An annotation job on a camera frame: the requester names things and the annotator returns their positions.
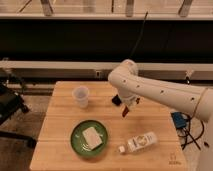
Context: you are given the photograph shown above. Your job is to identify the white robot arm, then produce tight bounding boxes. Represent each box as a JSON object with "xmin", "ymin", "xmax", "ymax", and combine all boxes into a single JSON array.
[{"xmin": 108, "ymin": 59, "xmax": 213, "ymax": 171}]

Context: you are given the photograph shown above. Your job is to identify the green plate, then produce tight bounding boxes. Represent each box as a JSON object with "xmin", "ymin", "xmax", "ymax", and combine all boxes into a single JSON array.
[{"xmin": 70, "ymin": 120, "xmax": 108, "ymax": 158}]

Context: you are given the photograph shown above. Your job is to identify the black hanging cable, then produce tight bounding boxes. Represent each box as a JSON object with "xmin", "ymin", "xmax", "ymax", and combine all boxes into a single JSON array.
[{"xmin": 129, "ymin": 11, "xmax": 150, "ymax": 61}]

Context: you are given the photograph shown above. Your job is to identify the black office chair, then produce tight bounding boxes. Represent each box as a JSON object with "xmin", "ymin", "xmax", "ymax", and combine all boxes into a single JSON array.
[{"xmin": 0, "ymin": 81, "xmax": 37, "ymax": 148}]

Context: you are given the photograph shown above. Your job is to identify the white plastic bottle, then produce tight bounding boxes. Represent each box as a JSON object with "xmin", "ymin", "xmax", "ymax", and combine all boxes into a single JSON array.
[{"xmin": 118, "ymin": 132, "xmax": 158, "ymax": 154}]

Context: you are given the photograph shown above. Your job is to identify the white sponge block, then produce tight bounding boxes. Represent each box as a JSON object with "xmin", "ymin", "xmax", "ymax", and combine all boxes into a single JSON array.
[{"xmin": 82, "ymin": 127, "xmax": 102, "ymax": 150}]

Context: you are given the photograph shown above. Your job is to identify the black floor cables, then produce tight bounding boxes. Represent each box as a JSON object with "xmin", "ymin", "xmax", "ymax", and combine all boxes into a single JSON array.
[{"xmin": 179, "ymin": 114, "xmax": 205, "ymax": 151}]

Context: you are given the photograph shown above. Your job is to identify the black smartphone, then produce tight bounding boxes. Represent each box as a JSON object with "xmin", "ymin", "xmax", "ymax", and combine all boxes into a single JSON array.
[{"xmin": 112, "ymin": 95, "xmax": 121, "ymax": 106}]

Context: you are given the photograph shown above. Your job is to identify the white ceramic cup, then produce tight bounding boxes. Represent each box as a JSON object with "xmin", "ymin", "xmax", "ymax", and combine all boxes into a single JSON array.
[{"xmin": 72, "ymin": 86, "xmax": 89, "ymax": 108}]

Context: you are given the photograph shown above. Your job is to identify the blue connector box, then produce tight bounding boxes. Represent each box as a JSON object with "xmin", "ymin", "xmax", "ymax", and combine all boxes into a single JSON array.
[{"xmin": 171, "ymin": 112, "xmax": 186, "ymax": 129}]

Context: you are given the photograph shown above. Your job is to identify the red pepper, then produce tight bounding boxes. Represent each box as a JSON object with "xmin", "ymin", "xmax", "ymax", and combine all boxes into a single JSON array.
[{"xmin": 122, "ymin": 106, "xmax": 129, "ymax": 117}]

